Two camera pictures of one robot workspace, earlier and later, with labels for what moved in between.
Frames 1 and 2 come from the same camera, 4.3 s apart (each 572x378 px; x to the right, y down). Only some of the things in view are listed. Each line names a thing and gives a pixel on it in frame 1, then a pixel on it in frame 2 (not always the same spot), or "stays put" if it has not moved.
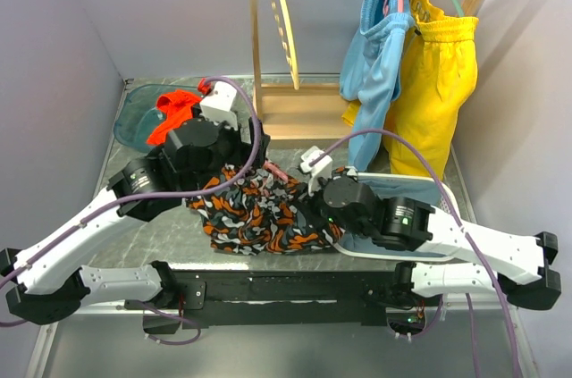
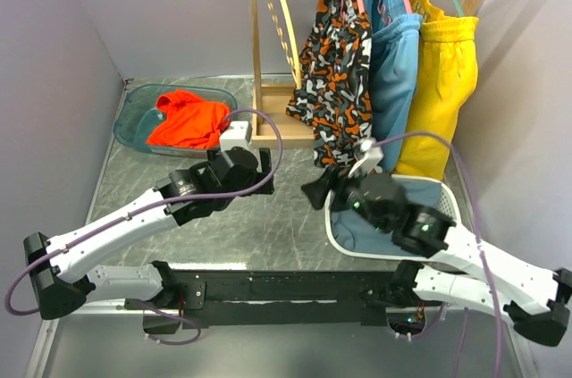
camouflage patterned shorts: (256, 213) -> (332, 91)
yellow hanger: (293, 68) stays put
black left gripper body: (231, 148) -> (258, 176)
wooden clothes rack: (289, 114) stays put
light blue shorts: (370, 59) -> (394, 38)
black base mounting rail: (262, 298) stays put
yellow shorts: (437, 72) stays put
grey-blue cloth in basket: (426, 191) stays put
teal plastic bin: (137, 113) stays put
